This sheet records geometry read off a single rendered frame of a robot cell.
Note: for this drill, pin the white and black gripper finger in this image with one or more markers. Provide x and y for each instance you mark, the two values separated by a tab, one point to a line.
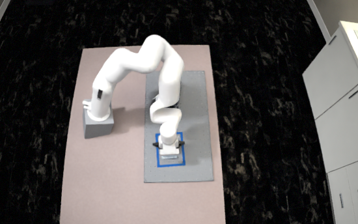
156	144
180	143

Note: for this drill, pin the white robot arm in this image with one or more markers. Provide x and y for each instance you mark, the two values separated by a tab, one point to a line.
144	62

